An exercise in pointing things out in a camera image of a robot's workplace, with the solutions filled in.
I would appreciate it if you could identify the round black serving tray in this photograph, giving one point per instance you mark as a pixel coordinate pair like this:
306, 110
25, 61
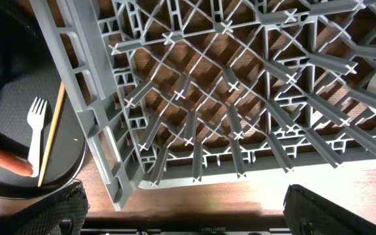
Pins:
27, 71

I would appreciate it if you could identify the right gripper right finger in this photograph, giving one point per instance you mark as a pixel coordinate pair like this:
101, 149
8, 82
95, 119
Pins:
306, 212

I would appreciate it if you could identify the white plastic fork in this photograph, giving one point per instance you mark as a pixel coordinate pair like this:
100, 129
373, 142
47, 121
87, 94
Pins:
35, 119

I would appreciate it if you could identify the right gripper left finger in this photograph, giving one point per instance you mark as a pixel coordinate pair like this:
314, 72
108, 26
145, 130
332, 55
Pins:
63, 212

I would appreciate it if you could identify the wooden chopstick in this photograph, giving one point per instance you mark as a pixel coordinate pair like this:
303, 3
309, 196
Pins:
52, 132

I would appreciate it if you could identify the orange carrot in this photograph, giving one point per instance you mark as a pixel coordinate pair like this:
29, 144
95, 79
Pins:
14, 164

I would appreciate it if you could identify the grey dishwasher rack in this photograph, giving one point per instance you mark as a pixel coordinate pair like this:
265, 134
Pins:
177, 93

